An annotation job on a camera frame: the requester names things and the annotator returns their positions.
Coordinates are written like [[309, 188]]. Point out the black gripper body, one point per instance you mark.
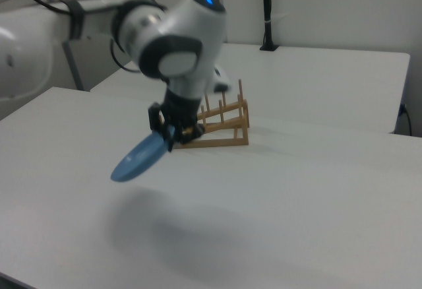
[[183, 112]]

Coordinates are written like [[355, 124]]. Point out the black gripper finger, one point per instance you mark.
[[153, 117], [170, 139]]

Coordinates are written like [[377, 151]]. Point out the blue plate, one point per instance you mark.
[[140, 158]]

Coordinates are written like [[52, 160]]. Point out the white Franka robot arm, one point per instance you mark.
[[171, 41]]

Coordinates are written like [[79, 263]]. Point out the wooden plate rack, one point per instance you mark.
[[227, 124]]

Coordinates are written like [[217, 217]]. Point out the black camera pole with base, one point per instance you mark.
[[267, 12]]

